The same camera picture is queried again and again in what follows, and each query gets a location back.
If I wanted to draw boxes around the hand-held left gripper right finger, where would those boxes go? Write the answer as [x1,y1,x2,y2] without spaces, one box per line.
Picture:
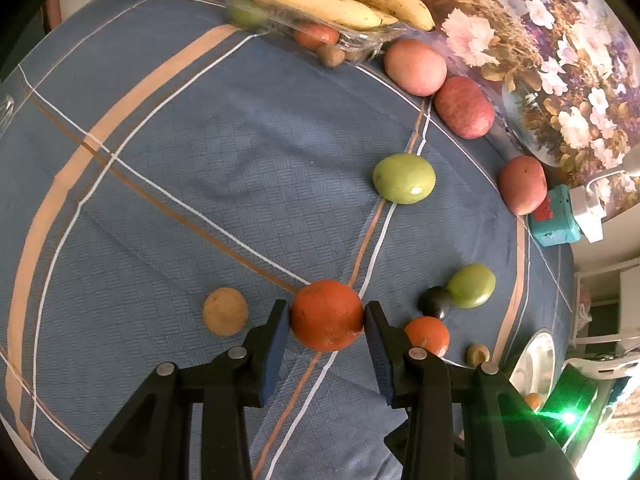
[364,301,581,480]

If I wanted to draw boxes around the large orange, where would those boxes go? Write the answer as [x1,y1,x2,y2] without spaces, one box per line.
[290,280,364,352]

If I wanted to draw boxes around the white shelf rack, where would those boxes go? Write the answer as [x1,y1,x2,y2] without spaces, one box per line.
[575,260,640,351]

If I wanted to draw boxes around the round tan fruit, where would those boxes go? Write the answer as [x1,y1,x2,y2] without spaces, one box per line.
[202,287,249,336]

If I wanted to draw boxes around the dark purple fruit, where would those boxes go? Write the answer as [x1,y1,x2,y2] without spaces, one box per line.
[418,286,453,321]

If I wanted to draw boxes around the steel bowl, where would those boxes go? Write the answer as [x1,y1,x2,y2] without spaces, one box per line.
[502,327,558,421]

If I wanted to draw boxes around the red apple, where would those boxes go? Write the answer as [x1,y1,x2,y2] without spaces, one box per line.
[433,76,496,140]
[497,155,549,216]
[383,39,448,97]

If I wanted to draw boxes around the green fruit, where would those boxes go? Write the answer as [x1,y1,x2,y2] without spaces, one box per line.
[226,0,268,30]
[446,263,497,310]
[372,154,437,205]

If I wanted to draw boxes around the blue plaid tablecloth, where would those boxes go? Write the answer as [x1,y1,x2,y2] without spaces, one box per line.
[0,0,576,480]

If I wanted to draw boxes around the white gooseneck lamp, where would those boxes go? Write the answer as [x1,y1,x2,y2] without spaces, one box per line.
[586,144,640,196]

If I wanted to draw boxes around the flower painting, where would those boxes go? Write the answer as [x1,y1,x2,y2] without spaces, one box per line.
[370,0,640,221]

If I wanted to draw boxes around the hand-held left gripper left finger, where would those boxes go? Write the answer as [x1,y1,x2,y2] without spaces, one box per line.
[70,300,291,480]

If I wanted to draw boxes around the clear plastic tray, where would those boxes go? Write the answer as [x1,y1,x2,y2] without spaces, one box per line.
[220,0,412,67]

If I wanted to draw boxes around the teal tin box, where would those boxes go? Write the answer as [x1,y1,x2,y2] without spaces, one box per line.
[529,184,584,247]

